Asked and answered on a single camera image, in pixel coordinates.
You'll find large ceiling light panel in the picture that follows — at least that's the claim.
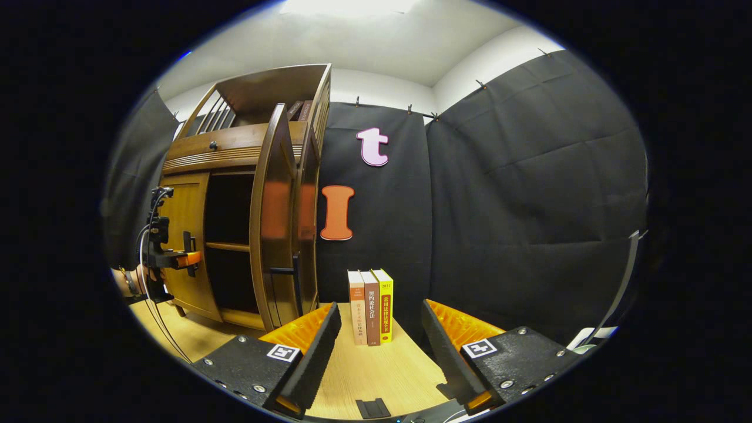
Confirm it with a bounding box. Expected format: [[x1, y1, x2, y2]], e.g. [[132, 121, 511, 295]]
[[281, 0, 421, 16]]

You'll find white cable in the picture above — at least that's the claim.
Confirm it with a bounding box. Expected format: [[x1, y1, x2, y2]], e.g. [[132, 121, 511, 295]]
[[567, 230, 647, 353]]

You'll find white and orange book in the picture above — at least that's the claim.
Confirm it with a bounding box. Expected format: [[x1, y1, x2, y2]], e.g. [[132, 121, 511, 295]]
[[348, 270, 368, 346]]

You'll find wooden shoe cabinet door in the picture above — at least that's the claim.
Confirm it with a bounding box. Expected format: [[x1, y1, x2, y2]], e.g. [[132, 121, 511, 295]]
[[249, 104, 306, 333], [159, 172, 224, 323]]

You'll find yellow book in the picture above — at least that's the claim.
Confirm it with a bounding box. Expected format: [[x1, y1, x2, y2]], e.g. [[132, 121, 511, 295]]
[[372, 268, 394, 344]]

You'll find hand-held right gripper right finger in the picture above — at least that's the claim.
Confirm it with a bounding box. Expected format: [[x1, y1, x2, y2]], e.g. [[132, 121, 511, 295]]
[[421, 298, 582, 415]]

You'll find black cable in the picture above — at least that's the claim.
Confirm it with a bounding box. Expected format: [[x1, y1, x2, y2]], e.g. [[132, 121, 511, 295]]
[[136, 223, 192, 364]]

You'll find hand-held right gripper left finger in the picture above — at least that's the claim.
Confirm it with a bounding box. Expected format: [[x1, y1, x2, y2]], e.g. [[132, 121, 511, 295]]
[[191, 301, 343, 418]]

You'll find black backdrop cloth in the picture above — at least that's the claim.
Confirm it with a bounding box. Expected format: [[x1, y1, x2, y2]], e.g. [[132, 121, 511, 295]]
[[101, 50, 649, 347]]

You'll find wooden double-door shoe cabinet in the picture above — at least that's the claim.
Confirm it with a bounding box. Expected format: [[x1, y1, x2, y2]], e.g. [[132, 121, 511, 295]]
[[159, 63, 333, 333]]

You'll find wooden cabinet drawer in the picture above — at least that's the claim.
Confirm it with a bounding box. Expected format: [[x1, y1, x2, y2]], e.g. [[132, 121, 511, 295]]
[[164, 122, 309, 168]]

